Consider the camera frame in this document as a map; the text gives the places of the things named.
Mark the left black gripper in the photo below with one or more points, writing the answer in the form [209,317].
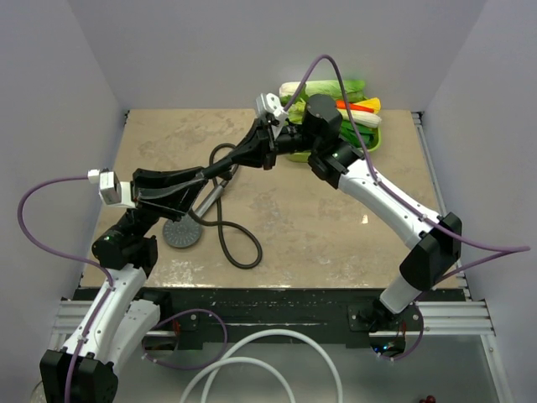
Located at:
[169,193]

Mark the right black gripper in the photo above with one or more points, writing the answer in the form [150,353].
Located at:
[252,154]

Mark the grey shower head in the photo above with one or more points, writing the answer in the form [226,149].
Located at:
[186,232]

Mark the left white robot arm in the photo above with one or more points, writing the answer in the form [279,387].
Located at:
[87,366]

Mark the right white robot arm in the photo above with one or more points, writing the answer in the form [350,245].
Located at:
[433,240]

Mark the orange carrot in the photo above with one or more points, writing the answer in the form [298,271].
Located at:
[340,104]

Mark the napa cabbage at back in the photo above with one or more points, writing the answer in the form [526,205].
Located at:
[353,88]

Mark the green vegetable tray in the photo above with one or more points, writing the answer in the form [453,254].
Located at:
[302,157]

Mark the dark green leafy vegetable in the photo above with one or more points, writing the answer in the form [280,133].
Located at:
[370,136]

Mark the green celery stalk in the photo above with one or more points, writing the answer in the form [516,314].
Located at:
[370,120]

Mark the yellow pepper piece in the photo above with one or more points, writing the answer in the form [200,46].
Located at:
[371,105]

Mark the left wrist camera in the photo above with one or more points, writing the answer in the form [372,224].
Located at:
[111,190]

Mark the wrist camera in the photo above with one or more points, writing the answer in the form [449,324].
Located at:
[111,190]
[269,106]

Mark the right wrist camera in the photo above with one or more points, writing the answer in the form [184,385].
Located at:
[269,106]

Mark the black mounting base plate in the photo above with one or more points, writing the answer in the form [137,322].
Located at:
[329,316]

